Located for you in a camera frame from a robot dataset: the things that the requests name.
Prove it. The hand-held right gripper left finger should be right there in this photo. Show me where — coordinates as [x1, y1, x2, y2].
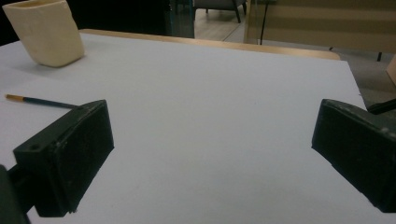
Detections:
[12, 99, 115, 218]

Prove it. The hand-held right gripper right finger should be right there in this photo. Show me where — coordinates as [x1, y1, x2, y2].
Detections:
[311, 98, 396, 214]

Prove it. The dark pencil with tan end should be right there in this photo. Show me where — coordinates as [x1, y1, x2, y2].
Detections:
[4, 93, 80, 110]

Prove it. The cream pen holder cup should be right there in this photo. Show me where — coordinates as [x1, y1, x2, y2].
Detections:
[1, 0, 86, 68]

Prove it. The black stand leg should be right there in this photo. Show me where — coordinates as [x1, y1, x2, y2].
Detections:
[367, 98, 396, 116]

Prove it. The beige panel cabinet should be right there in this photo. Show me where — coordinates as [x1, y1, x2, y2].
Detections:
[244, 0, 396, 54]

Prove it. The white table mat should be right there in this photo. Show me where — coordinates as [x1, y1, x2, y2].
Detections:
[0, 33, 396, 224]

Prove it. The grey chair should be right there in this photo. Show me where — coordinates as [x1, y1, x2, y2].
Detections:
[192, 0, 248, 24]

